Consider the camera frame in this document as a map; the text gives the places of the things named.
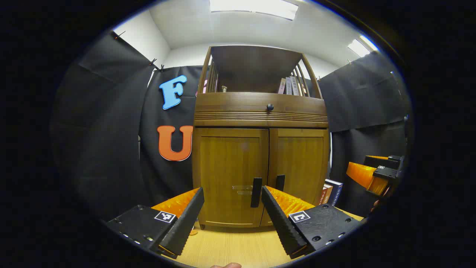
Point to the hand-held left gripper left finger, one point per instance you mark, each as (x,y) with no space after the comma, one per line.
(186,223)

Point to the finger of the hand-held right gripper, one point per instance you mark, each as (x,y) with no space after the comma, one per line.
(383,162)
(360,174)

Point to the large ceiling light panel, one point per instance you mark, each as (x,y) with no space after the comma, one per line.
(253,6)

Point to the wooden cabinet door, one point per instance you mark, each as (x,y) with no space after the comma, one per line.
(301,163)
(227,167)

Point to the red book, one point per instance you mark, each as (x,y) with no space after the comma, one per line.
(325,194)

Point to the wooden double-door shoe cabinet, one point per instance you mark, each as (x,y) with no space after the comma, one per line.
(260,111)

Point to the black backdrop cloth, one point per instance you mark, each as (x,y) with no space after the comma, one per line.
(104,130)

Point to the pink book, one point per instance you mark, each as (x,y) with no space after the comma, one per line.
(282,85)

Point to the blue book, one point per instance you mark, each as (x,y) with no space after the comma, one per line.
(334,191)

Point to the wooden cabinet drawer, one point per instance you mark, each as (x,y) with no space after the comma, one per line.
(238,109)

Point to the small ceiling light panel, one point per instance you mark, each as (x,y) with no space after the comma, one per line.
(361,45)

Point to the black round drawer knob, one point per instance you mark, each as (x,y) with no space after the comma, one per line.
(270,107)

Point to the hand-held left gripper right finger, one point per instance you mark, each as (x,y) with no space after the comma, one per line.
(282,223)

